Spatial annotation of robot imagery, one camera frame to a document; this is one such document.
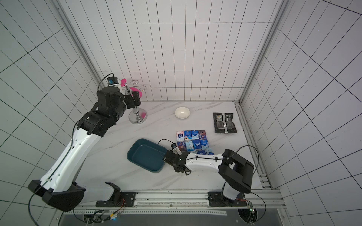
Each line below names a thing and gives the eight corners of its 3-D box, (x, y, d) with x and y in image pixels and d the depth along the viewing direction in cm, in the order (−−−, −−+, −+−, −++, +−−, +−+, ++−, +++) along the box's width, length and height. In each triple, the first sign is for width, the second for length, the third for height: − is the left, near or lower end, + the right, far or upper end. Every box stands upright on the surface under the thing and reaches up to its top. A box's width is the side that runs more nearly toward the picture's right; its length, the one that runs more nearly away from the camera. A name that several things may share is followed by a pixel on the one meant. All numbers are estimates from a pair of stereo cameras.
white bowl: (173, 115, 112) (173, 111, 108) (182, 108, 117) (182, 104, 113) (182, 122, 107) (182, 118, 103) (190, 115, 112) (191, 111, 108)
